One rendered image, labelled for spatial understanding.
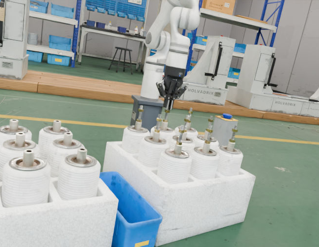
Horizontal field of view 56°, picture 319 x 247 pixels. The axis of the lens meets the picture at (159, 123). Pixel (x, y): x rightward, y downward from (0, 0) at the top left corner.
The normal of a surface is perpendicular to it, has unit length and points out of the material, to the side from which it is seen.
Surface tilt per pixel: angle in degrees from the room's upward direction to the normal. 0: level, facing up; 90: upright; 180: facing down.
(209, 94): 90
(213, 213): 90
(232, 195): 90
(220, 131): 90
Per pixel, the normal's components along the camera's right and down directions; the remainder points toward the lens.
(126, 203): -0.82, -0.05
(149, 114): 0.31, 0.28
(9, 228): 0.52, 0.30
